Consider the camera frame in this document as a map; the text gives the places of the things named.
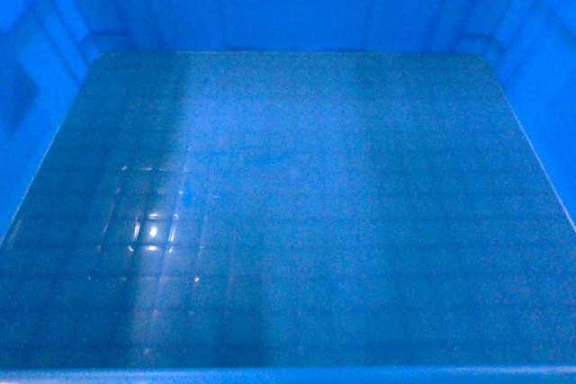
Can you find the large blue plastic crate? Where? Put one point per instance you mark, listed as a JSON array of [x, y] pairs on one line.
[[287, 191]]

